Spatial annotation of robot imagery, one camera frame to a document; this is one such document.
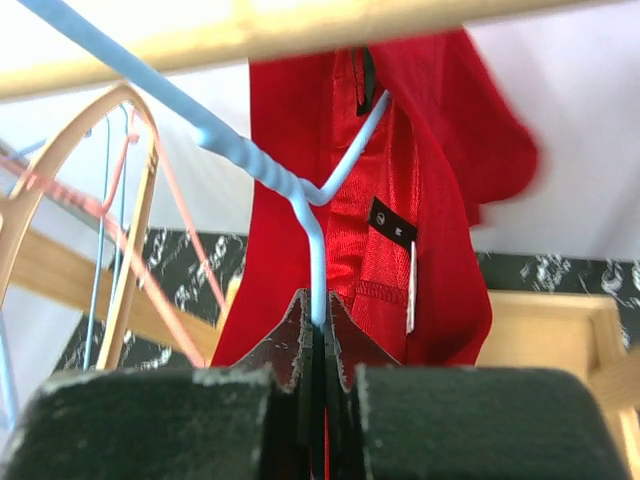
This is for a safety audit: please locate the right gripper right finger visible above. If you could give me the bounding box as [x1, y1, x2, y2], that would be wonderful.
[325, 292, 630, 479]

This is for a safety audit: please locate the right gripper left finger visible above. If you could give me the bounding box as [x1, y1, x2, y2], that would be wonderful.
[1, 290, 313, 479]

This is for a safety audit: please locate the red dress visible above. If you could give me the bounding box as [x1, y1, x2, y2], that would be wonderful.
[210, 27, 541, 369]

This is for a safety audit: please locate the blue hanger of red dress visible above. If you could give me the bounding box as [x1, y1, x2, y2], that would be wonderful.
[22, 1, 391, 328]

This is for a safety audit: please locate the pink wire hanger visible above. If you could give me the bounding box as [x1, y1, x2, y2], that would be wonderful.
[1, 107, 220, 369]

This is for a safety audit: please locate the beige wooden hanger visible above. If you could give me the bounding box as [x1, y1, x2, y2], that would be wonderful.
[0, 82, 161, 371]

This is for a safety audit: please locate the light blue wire hanger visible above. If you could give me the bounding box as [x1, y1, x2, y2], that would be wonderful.
[1, 140, 45, 431]

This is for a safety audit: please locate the blue hanger of lemon skirt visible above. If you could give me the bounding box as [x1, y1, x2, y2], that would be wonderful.
[82, 104, 130, 371]

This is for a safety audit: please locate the black marble mat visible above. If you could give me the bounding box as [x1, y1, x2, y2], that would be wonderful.
[45, 228, 639, 370]

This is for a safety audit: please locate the wooden clothes rack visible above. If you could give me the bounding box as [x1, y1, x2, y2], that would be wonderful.
[1, 1, 639, 463]

